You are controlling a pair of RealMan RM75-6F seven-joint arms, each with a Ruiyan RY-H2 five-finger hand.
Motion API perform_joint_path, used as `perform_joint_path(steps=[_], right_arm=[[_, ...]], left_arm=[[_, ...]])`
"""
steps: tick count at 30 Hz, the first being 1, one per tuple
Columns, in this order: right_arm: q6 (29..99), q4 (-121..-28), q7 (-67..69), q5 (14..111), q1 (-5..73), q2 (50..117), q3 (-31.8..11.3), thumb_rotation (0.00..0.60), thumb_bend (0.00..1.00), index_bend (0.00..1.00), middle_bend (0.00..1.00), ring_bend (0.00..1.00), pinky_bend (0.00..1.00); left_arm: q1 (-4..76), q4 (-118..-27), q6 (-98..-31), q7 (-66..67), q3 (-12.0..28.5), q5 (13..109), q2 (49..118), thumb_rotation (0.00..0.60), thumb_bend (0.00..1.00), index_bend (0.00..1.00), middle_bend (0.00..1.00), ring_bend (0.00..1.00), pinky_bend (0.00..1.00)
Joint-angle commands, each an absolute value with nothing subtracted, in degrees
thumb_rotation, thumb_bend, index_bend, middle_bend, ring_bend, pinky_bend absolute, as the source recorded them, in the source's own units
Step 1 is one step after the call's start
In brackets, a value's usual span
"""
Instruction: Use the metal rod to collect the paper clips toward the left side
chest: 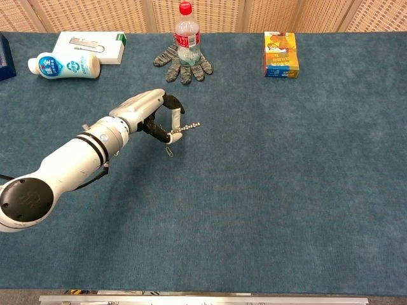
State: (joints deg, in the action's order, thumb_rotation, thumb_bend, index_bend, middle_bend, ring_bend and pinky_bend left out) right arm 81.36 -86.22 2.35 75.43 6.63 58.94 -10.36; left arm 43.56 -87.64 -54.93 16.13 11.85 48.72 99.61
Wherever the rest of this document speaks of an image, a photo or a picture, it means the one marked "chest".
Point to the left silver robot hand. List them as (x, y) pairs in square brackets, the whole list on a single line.
[(140, 106)]

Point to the metal magnetic rod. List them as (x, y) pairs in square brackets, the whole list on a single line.
[(189, 127)]

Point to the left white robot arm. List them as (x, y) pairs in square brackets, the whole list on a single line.
[(73, 159)]

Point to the grey knit work glove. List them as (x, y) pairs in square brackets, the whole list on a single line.
[(175, 70)]

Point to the white adapter product box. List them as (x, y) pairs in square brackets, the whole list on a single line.
[(108, 47)]

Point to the clear red cap bottle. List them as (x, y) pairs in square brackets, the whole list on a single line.
[(187, 41)]

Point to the white blue label bottle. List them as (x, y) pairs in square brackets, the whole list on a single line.
[(63, 66)]

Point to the wicker folding screen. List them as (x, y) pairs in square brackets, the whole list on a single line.
[(95, 14)]

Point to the blue felt table mat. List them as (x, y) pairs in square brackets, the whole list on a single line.
[(203, 222)]

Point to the dark blue box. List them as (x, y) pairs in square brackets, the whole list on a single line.
[(6, 63)]

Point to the yellow orange carton box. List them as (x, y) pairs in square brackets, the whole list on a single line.
[(280, 54)]

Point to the yellow black hazard marker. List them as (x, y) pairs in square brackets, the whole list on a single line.
[(76, 291)]

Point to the aluminium profile rail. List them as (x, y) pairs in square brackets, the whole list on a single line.
[(190, 299)]

